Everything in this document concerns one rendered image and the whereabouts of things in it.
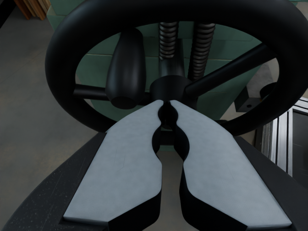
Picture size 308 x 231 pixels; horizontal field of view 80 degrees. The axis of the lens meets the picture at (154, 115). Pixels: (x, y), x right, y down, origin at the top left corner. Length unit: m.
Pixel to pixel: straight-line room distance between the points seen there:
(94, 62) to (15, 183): 0.89
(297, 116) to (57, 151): 1.27
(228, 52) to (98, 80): 0.32
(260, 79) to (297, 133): 0.58
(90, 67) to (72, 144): 0.73
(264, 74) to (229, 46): 0.20
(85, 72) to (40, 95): 0.92
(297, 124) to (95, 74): 0.96
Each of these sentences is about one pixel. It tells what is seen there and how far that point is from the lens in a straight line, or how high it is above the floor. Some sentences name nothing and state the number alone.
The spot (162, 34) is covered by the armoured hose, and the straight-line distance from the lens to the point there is 0.24.
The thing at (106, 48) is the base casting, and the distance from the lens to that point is 0.42.
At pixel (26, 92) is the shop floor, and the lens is 1.45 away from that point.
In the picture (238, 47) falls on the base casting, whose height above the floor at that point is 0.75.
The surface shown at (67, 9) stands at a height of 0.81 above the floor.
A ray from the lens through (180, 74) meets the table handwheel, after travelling 0.25.
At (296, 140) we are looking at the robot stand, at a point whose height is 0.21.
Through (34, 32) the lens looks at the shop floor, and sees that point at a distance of 1.84.
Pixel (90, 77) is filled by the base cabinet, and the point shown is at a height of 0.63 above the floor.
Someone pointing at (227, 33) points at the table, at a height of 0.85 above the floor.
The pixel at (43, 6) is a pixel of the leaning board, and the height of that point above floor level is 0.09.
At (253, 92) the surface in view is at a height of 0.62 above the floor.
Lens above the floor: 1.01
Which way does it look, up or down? 63 degrees down
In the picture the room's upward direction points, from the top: 3 degrees clockwise
